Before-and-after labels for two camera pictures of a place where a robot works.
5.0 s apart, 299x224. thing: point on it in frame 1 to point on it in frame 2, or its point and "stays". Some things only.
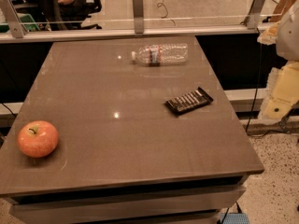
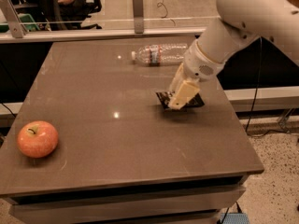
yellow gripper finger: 269,35 to 178,78
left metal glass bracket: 16,24 stays
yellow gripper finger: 282,91 to 185,94
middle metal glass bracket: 138,11 stays
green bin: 27,21 stays
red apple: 37,138 stays
